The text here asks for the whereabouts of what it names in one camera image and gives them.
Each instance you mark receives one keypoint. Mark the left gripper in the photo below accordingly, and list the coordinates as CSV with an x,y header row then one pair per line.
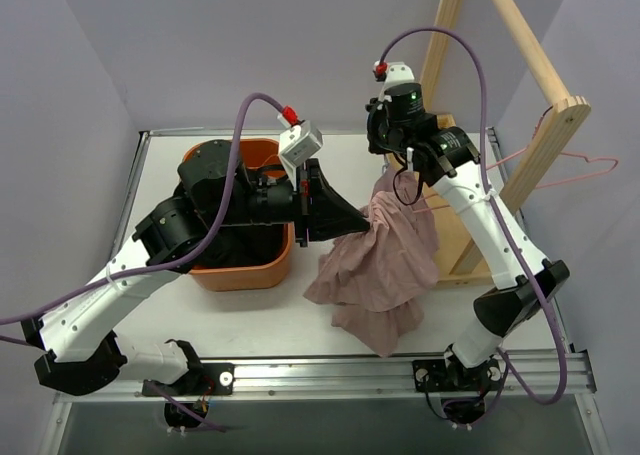
x,y
303,203

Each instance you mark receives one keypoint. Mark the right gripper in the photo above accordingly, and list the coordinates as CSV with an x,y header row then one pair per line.
x,y
396,142

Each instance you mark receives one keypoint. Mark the pink ruffled skirt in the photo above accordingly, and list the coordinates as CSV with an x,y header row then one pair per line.
x,y
373,279

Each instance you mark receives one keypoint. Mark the black pleated skirt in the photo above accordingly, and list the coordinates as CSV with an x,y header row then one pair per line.
x,y
243,246

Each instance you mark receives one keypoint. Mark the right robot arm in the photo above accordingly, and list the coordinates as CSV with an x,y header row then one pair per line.
x,y
447,161

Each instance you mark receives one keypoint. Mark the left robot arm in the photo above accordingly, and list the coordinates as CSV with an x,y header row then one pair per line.
x,y
83,353

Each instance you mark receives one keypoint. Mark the orange plastic basket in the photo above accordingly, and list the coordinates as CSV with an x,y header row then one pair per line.
x,y
256,152

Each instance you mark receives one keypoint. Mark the wooden clothes rack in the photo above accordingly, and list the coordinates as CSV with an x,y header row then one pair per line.
x,y
508,39

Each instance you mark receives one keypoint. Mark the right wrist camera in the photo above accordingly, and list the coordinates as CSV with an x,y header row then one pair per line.
x,y
391,74

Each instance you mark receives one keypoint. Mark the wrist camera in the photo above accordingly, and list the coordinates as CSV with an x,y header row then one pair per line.
x,y
391,74
297,144

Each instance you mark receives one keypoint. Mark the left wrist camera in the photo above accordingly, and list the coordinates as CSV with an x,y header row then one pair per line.
x,y
297,144

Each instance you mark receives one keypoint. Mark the aluminium mounting rail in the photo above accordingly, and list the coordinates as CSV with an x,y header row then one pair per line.
x,y
282,346

